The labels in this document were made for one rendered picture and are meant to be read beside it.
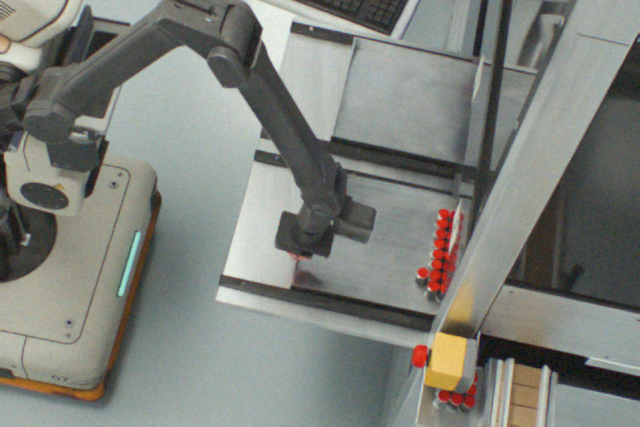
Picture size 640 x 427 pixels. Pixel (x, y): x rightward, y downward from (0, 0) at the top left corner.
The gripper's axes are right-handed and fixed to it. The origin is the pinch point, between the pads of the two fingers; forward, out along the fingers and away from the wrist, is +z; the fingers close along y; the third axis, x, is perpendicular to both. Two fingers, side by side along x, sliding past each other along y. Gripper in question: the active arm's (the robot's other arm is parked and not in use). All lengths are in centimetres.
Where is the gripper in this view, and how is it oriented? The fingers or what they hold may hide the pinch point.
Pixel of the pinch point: (294, 254)
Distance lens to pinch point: 197.8
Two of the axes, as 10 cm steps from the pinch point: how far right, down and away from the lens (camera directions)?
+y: 9.5, 2.9, 1.0
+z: -2.4, 4.8, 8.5
